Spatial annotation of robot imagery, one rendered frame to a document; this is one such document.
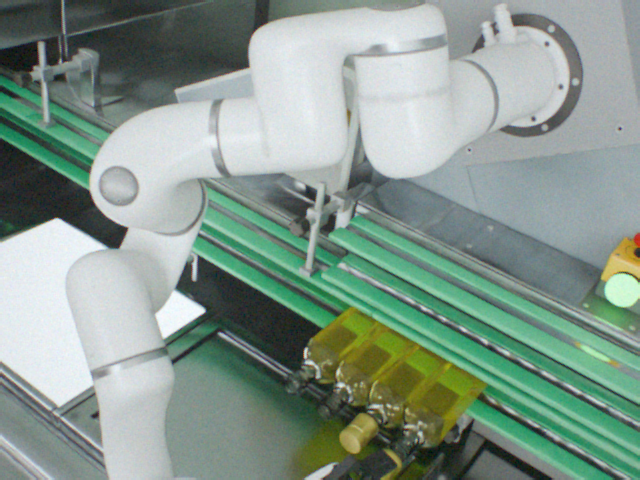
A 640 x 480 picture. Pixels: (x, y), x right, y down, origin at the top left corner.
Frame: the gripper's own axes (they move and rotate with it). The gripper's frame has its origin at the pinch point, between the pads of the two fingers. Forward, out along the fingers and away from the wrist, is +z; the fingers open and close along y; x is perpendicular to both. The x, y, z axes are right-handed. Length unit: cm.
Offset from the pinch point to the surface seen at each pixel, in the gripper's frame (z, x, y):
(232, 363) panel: 3.6, 36.7, -12.4
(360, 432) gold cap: 2.3, 5.7, 1.1
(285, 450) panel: 0.4, 17.4, -12.7
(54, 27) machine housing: 11, 120, 15
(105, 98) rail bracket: 12, 98, 7
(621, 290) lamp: 35.8, -5.4, 19.5
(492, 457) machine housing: 29.8, 0.6, -16.4
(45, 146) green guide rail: 0, 101, -3
